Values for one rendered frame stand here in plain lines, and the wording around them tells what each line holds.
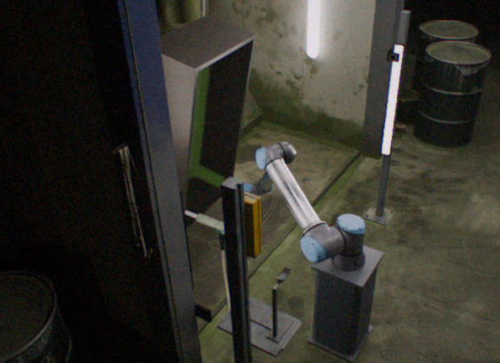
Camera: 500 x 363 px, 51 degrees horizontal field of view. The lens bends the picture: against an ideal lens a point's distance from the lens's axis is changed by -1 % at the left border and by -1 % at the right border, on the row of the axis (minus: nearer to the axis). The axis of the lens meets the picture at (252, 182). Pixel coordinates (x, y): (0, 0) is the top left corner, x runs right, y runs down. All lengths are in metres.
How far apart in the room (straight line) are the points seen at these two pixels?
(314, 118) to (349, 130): 0.37
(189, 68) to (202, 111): 0.94
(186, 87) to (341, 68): 2.30
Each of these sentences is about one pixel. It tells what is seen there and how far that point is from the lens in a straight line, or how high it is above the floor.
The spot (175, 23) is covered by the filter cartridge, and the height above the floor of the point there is 1.29.
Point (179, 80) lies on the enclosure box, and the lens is 2.82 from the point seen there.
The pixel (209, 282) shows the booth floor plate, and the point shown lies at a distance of 3.70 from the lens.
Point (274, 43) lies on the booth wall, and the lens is 5.11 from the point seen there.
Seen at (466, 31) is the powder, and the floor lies 0.86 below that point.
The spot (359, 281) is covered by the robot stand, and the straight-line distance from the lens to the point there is 2.87.
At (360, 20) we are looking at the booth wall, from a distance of 4.64.
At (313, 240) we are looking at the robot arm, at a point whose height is 0.89.
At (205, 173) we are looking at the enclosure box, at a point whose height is 0.51.
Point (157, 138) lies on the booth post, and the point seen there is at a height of 1.61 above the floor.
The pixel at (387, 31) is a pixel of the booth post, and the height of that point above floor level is 1.22.
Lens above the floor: 2.65
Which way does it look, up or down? 34 degrees down
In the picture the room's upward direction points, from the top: 2 degrees counter-clockwise
